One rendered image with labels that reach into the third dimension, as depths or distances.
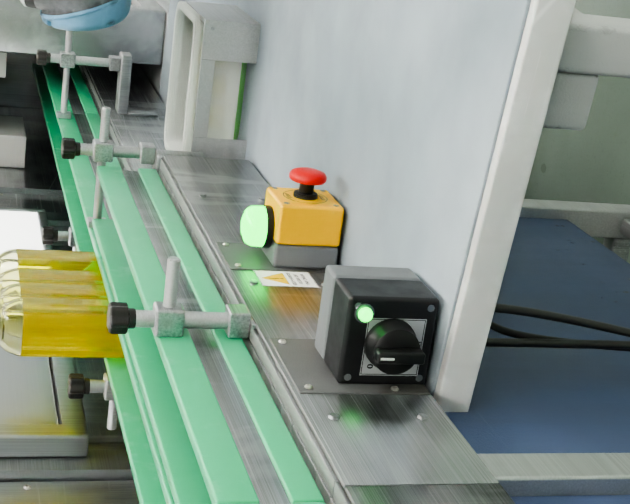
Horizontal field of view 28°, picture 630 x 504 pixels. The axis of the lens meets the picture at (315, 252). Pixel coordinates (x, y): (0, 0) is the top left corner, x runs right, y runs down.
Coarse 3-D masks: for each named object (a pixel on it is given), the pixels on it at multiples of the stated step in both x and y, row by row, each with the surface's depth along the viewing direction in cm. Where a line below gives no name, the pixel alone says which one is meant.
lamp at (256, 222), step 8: (248, 208) 132; (256, 208) 132; (264, 208) 132; (272, 208) 132; (248, 216) 131; (256, 216) 131; (264, 216) 131; (272, 216) 131; (248, 224) 131; (256, 224) 131; (264, 224) 131; (272, 224) 131; (248, 232) 131; (256, 232) 131; (264, 232) 131; (272, 232) 131; (248, 240) 132; (256, 240) 131; (264, 240) 132; (272, 240) 132
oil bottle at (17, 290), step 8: (8, 288) 151; (16, 288) 151; (24, 288) 152; (32, 288) 152; (40, 288) 152; (48, 288) 153; (56, 288) 153; (64, 288) 153; (72, 288) 154; (80, 288) 154; (88, 288) 154; (96, 288) 155; (104, 288) 155; (0, 296) 150; (8, 296) 149; (16, 296) 149; (24, 296) 149; (32, 296) 150; (40, 296) 150; (48, 296) 150; (56, 296) 150; (64, 296) 151; (72, 296) 151; (80, 296) 152; (88, 296) 152; (96, 296) 152; (104, 296) 153; (0, 304) 149
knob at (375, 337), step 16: (384, 320) 104; (400, 320) 104; (368, 336) 104; (384, 336) 102; (400, 336) 102; (368, 352) 104; (384, 352) 101; (400, 352) 102; (416, 352) 102; (384, 368) 103; (400, 368) 103
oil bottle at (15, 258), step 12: (12, 252) 162; (24, 252) 163; (36, 252) 163; (48, 252) 164; (60, 252) 164; (72, 252) 165; (84, 252) 166; (0, 264) 160; (12, 264) 159; (24, 264) 160; (36, 264) 160; (48, 264) 160; (60, 264) 161; (72, 264) 161; (84, 264) 162; (96, 264) 162
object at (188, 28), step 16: (176, 16) 185; (192, 16) 172; (176, 32) 186; (192, 32) 187; (176, 48) 187; (192, 48) 172; (176, 64) 188; (192, 64) 172; (176, 80) 189; (192, 80) 173; (176, 96) 189; (192, 96) 173; (176, 112) 190; (192, 112) 174; (176, 128) 191; (192, 128) 176; (176, 144) 188
